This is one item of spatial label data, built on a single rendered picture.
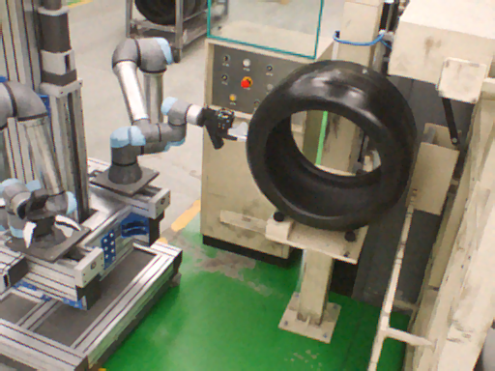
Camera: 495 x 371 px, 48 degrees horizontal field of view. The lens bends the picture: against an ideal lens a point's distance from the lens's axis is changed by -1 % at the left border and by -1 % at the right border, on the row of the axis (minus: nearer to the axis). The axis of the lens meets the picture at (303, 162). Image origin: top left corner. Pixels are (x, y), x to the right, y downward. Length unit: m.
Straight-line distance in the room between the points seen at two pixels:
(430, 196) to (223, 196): 1.27
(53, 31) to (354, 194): 1.27
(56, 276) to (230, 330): 0.95
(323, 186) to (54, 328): 1.32
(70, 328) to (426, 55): 1.92
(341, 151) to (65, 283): 1.21
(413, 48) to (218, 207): 1.94
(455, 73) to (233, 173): 1.83
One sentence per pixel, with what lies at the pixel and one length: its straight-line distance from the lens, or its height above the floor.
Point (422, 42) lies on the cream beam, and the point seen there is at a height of 1.74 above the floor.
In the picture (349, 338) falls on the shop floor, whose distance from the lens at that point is 2.93.
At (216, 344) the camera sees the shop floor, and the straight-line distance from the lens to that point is 2.83.
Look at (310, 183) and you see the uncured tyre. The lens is 2.24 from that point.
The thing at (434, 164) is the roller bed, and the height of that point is 1.12.
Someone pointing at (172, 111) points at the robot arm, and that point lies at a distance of 2.12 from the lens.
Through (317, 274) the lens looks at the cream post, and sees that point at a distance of 2.70.
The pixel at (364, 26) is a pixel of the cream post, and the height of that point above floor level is 1.58.
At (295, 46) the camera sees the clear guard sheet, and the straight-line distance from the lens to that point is 2.61.
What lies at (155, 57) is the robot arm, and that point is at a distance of 2.37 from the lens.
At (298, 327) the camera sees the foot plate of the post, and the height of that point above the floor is 0.01.
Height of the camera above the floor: 2.14
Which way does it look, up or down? 30 degrees down
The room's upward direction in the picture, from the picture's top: 8 degrees clockwise
